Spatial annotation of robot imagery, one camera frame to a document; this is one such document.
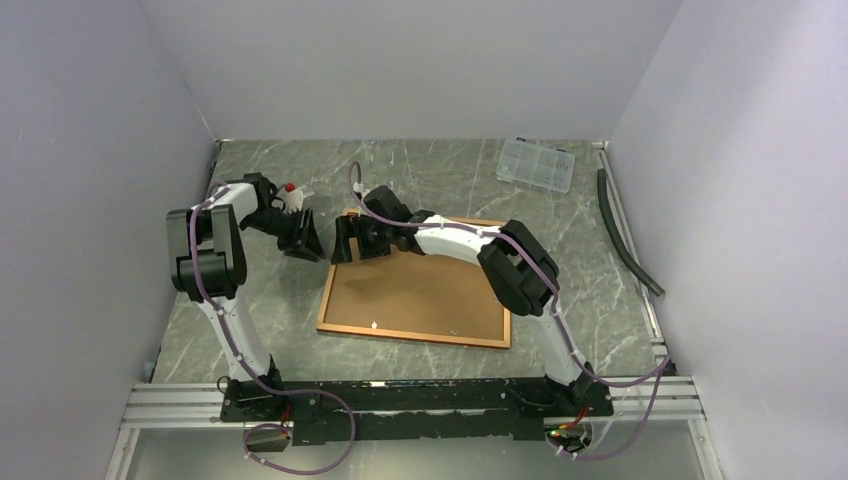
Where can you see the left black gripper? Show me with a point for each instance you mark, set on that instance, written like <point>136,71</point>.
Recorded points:
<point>303,242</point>

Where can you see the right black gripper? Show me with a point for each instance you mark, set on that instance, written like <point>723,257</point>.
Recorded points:
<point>353,226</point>

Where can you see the wooden picture frame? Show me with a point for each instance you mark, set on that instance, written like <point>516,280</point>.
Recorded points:
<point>411,334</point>

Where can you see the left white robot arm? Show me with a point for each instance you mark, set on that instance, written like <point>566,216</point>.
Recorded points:
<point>207,262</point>

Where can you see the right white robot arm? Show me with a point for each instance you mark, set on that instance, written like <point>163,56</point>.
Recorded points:
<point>520,272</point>

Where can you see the clear plastic organizer box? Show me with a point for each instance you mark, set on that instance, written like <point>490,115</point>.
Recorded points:
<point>535,165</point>

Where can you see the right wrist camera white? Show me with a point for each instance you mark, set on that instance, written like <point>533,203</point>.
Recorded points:
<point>361,190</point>

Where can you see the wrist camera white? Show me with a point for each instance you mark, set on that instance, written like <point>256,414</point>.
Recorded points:
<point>361,190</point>
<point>293,197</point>

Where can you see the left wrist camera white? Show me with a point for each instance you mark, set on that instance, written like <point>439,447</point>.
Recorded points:
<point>293,197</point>

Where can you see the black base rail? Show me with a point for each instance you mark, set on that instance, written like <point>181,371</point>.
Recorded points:
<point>519,408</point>

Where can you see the aluminium extrusion rail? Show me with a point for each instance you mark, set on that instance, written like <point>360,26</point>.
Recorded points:
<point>173,406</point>

